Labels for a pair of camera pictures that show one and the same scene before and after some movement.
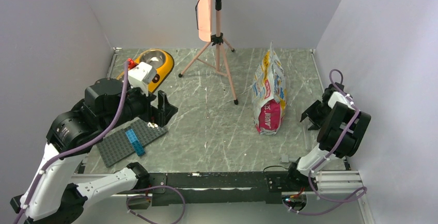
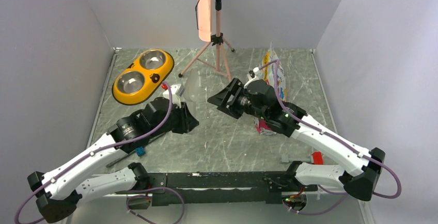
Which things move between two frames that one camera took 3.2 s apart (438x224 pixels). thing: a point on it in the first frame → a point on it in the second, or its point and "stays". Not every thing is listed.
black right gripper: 310,112 → 221,98
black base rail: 221,187 stays
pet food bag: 269,93 stays
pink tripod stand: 217,38 stays
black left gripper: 165,111 → 187,122
